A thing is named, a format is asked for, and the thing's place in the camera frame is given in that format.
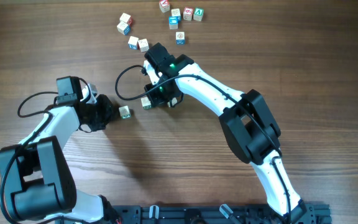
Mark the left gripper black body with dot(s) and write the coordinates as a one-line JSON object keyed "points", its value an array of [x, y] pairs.
{"points": [[105, 111]]}

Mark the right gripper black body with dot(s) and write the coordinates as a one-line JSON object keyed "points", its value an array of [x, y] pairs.
{"points": [[153, 98]]}

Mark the red V block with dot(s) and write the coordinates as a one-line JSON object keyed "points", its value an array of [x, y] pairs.
{"points": [[146, 103]]}

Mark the plain white picture block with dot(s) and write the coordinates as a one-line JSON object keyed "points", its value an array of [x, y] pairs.
{"points": [[124, 112]]}

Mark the green-sided picture block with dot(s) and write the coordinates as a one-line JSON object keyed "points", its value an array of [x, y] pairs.
{"points": [[172, 103]]}

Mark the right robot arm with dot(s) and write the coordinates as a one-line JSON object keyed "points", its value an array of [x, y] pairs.
{"points": [[248, 125]]}

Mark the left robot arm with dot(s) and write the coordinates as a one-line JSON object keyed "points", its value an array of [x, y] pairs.
{"points": [[36, 182]]}

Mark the green-sided Z block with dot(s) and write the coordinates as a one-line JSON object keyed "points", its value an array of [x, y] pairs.
{"points": [[143, 45]]}

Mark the blue D letter block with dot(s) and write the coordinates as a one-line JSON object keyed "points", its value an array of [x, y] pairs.
{"points": [[180, 38]]}

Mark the blue P letter block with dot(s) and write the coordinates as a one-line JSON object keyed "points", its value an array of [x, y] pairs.
{"points": [[133, 42]]}

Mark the blue-topped block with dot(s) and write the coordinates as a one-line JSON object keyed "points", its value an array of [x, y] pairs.
{"points": [[173, 22]]}

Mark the blue-sided white block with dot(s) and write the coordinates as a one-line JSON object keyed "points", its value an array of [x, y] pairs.
{"points": [[123, 28]]}

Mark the blue-sided picture block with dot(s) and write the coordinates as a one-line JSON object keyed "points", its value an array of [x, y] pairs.
{"points": [[176, 13]]}

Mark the red 6 block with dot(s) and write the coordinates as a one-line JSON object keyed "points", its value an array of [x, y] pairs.
{"points": [[188, 13]]}

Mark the red-sided white block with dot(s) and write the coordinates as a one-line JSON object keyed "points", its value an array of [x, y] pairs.
{"points": [[126, 18]]}

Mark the green V block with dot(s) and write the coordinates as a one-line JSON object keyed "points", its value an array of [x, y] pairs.
{"points": [[198, 14]]}

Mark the red A top block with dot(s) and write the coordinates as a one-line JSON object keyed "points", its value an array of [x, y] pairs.
{"points": [[164, 5]]}

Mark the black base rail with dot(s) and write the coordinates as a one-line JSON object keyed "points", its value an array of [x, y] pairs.
{"points": [[250, 214]]}

